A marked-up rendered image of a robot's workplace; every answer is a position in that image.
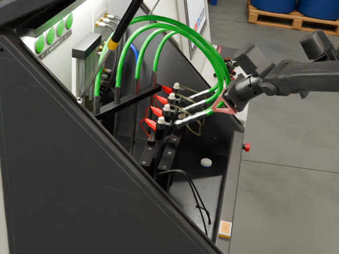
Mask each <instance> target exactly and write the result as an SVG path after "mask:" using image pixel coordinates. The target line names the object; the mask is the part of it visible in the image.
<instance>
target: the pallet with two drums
mask: <svg viewBox="0 0 339 254"><path fill-rule="evenodd" d="M246 6H247V8H248V10H247V15H249V17H248V23H251V24H258V25H265V26H272V27H279V28H286V29H293V30H300V31H307V32H313V31H315V30H317V29H314V28H307V27H301V25H302V23H306V24H313V25H320V26H327V27H334V28H335V31H328V30H322V31H324V32H325V34H328V35H335V36H339V0H298V1H297V0H247V5H246ZM258 10H259V11H258ZM287 14H288V15H287ZM301 16H302V17H301ZM258 17H264V18H271V19H278V20H285V21H291V22H292V23H291V25H286V24H279V23H272V22H265V21H258V20H257V18H258ZM308 17H309V18H308ZM329 20H330V21H329Z"/></svg>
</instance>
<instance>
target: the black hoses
mask: <svg viewBox="0 0 339 254"><path fill-rule="evenodd" d="M114 19H118V20H119V21H121V18H120V17H118V16H114ZM109 22H110V23H114V24H115V25H116V26H118V23H117V22H116V21H114V20H109ZM105 27H109V28H110V29H111V30H112V32H114V31H115V29H114V28H113V27H112V26H111V25H109V24H105ZM127 41H128V29H126V38H125V43H124V35H123V36H122V38H121V45H120V51H119V45H117V47H116V51H114V50H111V52H113V53H114V54H115V61H114V66H113V69H112V73H111V76H110V79H109V82H107V81H103V83H104V84H107V87H106V86H103V85H102V84H101V85H100V88H99V91H102V92H103V93H104V95H102V93H101V92H99V94H100V96H101V97H102V98H100V103H102V102H103V100H104V99H105V97H106V96H107V95H108V93H109V92H110V91H112V92H113V94H114V95H115V90H114V89H113V87H114V86H115V84H116V79H115V78H116V75H117V70H118V64H119V60H120V57H121V53H122V50H123V48H124V46H125V44H126V42H127ZM123 43H124V46H123ZM118 52H119V55H118ZM123 71H124V66H123V68H122V73H123ZM102 88H104V89H106V90H105V91H104V90H103V89H102Z"/></svg>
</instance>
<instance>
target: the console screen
mask: <svg viewBox="0 0 339 254"><path fill-rule="evenodd" d="M184 8H185V17H186V25H187V26H189V27H190V28H192V29H194V30H195V31H196V32H198V33H199V34H200V35H203V32H204V30H205V28H206V25H207V17H206V6H205V0H184ZM188 44H189V53H190V60H192V58H193V56H194V53H195V51H196V49H197V46H196V45H195V44H194V43H193V42H191V41H190V40H188Z"/></svg>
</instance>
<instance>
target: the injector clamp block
mask: <svg viewBox="0 0 339 254"><path fill-rule="evenodd" d="M186 129H187V126H186V125H184V126H182V127H180V128H179V127H177V126H175V127H173V130H172V132H171V135H170V136H171V139H170V140H168V142H167V145H166V147H165V150H164V152H163V155H162V157H161V160H160V163H159V165H158V168H157V174H159V173H161V172H166V171H170V170H176V169H177V168H178V161H179V154H180V150H181V147H182V144H183V141H184V138H185V135H186ZM155 144H156V142H155V143H154V145H148V144H146V146H145V149H144V151H143V153H142V155H141V157H140V159H139V162H138V163H139V164H140V165H141V166H142V168H143V169H144V170H145V171H146V172H147V173H148V174H149V175H150V176H151V177H152V172H153V162H154V153H155ZM157 174H156V179H154V180H155V181H156V182H157V183H158V184H159V186H160V187H161V188H162V189H163V190H164V191H167V188H168V185H172V184H173V180H174V177H175V174H176V172H173V173H170V174H165V175H163V176H161V175H162V174H160V175H157Z"/></svg>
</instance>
